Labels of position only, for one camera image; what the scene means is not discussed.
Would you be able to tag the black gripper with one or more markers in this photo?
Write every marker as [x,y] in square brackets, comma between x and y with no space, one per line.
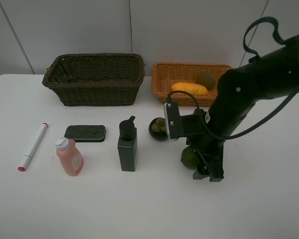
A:
[209,150]

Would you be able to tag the green lime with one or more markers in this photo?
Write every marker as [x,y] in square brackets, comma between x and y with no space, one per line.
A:
[189,158]

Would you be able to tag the dark purple mangosteen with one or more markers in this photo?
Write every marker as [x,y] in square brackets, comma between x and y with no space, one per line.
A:
[157,129]

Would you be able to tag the yellow mango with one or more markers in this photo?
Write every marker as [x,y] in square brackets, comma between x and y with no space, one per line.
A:
[192,88]

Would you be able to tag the brown kiwi fruit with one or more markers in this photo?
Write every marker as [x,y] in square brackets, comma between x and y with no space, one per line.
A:
[206,79]

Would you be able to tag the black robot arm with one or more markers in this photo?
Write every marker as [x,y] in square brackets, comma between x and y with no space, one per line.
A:
[264,78]

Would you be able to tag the dark green pump bottle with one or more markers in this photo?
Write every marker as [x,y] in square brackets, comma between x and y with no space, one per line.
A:
[127,145]

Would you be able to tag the orange wicker basket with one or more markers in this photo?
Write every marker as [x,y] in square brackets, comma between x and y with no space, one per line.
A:
[165,74]

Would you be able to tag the dark green whiteboard eraser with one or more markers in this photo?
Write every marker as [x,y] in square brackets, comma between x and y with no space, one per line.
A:
[86,133]

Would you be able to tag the pink bottle white cap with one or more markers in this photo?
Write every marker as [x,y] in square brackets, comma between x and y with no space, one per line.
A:
[69,156]

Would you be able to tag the dark brown wicker basket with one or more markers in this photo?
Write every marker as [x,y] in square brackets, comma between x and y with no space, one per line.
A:
[96,80]

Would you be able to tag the white marker pen red caps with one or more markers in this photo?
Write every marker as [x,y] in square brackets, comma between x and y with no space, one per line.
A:
[28,156]

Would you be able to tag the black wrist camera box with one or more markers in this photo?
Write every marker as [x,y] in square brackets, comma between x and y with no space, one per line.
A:
[178,126]

